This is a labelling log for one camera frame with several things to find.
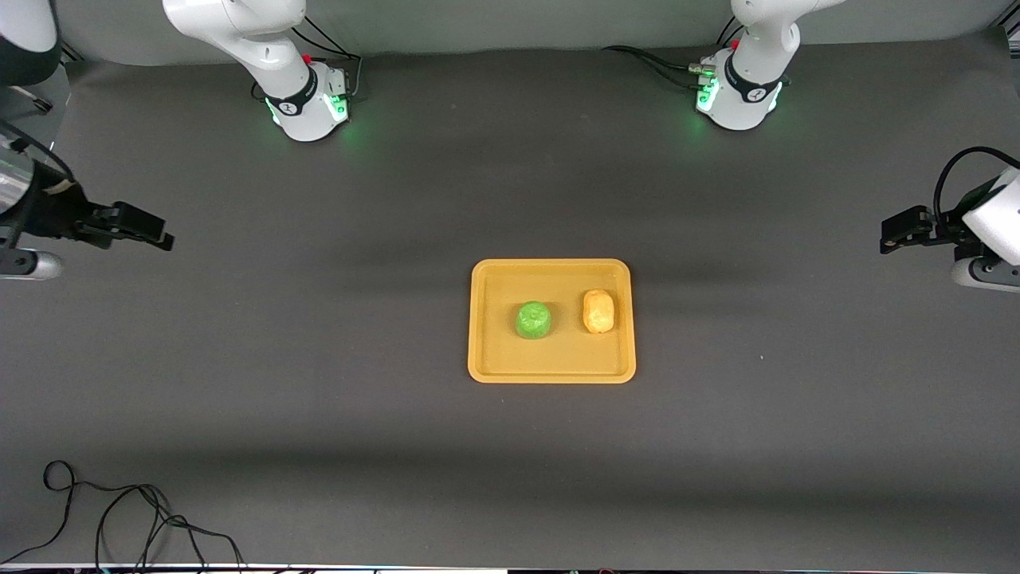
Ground left arm base black cables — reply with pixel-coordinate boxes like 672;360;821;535
602;16;738;90

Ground arm base black cables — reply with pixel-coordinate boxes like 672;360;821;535
602;16;738;90
291;16;365;104

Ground yellow plastic tray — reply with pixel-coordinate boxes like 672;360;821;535
467;258;638;385

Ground yellow potato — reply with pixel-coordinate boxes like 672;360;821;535
582;289;617;335

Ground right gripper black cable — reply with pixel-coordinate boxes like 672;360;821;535
0;120;77;248

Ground green apple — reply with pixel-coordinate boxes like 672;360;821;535
515;301;552;340

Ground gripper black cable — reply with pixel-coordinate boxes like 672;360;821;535
0;120;77;248
932;146;1020;228

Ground loose black cable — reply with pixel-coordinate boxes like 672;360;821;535
0;461;245;572

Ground right arm base black cables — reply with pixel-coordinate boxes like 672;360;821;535
291;16;365;104

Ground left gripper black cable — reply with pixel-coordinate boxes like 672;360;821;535
932;146;1020;228

